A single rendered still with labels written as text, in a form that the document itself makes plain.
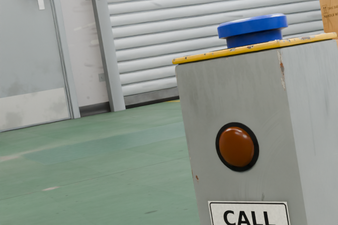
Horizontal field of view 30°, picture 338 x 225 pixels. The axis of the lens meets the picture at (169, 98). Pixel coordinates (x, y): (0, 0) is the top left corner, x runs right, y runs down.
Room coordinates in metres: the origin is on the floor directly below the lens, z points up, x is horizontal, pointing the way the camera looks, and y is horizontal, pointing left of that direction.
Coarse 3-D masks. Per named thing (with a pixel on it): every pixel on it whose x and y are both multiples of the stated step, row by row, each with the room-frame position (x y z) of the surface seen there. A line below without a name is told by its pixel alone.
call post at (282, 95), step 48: (288, 48) 0.32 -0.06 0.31; (336, 48) 0.37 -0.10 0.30; (192, 96) 0.35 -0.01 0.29; (240, 96) 0.33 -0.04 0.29; (288, 96) 0.32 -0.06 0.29; (336, 96) 0.36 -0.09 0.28; (192, 144) 0.36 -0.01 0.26; (288, 144) 0.32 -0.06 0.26; (336, 144) 0.35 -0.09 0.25; (240, 192) 0.34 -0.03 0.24; (288, 192) 0.32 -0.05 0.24; (336, 192) 0.34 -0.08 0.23
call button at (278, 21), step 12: (228, 24) 0.35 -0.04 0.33; (240, 24) 0.35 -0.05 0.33; (252, 24) 0.34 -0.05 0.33; (264, 24) 0.34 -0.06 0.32; (276, 24) 0.35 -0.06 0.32; (228, 36) 0.35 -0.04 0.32; (240, 36) 0.35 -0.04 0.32; (252, 36) 0.35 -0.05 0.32; (264, 36) 0.35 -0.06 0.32; (276, 36) 0.35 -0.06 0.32
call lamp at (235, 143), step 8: (232, 128) 0.33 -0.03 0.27; (240, 128) 0.33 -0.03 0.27; (224, 136) 0.34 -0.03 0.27; (232, 136) 0.33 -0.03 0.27; (240, 136) 0.33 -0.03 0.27; (248, 136) 0.33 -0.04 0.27; (224, 144) 0.34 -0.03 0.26; (232, 144) 0.33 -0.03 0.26; (240, 144) 0.33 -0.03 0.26; (248, 144) 0.33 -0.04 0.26; (224, 152) 0.34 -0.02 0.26; (232, 152) 0.33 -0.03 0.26; (240, 152) 0.33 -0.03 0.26; (248, 152) 0.33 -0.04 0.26; (232, 160) 0.34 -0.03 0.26; (240, 160) 0.33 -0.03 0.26; (248, 160) 0.33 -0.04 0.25
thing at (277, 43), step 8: (280, 40) 0.32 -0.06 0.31; (288, 40) 0.32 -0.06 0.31; (296, 40) 0.33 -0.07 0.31; (304, 40) 0.34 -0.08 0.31; (312, 40) 0.34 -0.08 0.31; (232, 48) 0.33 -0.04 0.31; (240, 48) 0.33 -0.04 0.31; (248, 48) 0.33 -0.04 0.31; (256, 48) 0.32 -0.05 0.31; (264, 48) 0.32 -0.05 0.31; (184, 56) 0.36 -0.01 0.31; (192, 56) 0.35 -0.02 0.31; (200, 56) 0.35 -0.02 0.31; (208, 56) 0.34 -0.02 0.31; (216, 56) 0.34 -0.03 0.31
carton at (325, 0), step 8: (320, 0) 4.14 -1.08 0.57; (328, 0) 4.07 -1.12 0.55; (336, 0) 4.00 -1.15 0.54; (320, 8) 4.15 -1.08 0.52; (328, 8) 4.08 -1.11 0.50; (336, 8) 4.01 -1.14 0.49; (328, 16) 4.09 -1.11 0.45; (336, 16) 4.02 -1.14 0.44; (328, 24) 4.10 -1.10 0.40; (336, 24) 4.03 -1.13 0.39; (328, 32) 4.11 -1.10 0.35; (336, 32) 4.04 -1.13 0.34
